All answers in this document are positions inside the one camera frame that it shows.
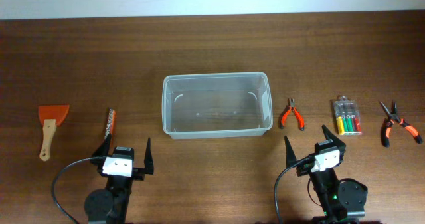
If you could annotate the clear plastic container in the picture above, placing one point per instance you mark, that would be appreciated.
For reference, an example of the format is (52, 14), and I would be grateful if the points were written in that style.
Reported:
(220, 105)

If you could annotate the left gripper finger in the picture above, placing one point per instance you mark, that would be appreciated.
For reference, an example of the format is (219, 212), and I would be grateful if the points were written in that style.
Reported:
(103, 149)
(148, 159)

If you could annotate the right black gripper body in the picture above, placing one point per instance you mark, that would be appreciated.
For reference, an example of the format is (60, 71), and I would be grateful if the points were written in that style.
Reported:
(304, 169)

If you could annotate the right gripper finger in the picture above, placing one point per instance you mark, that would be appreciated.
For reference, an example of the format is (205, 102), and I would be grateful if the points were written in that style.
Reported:
(335, 141)
(290, 155)

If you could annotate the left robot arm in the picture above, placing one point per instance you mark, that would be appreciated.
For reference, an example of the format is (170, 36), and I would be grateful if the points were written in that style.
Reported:
(110, 204)

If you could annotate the clear case coloured screwdrivers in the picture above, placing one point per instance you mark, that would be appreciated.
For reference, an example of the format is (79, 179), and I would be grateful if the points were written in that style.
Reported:
(347, 116)

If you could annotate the orange black long-nose pliers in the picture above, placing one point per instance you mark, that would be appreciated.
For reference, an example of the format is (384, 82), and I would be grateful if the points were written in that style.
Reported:
(394, 118)

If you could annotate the small orange cutting pliers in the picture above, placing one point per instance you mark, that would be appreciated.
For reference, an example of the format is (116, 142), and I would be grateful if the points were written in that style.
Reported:
(291, 107)

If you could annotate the orange screwdriver bit holder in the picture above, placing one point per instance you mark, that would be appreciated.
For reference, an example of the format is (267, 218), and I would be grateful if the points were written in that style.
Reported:
(110, 122)

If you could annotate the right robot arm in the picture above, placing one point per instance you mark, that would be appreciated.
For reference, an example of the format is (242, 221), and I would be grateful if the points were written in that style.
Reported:
(342, 200)

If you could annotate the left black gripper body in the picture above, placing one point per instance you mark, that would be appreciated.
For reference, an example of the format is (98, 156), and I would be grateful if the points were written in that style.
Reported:
(139, 174)

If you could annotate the orange scraper wooden handle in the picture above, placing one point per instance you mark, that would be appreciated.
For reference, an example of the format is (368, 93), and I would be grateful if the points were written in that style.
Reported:
(50, 117)

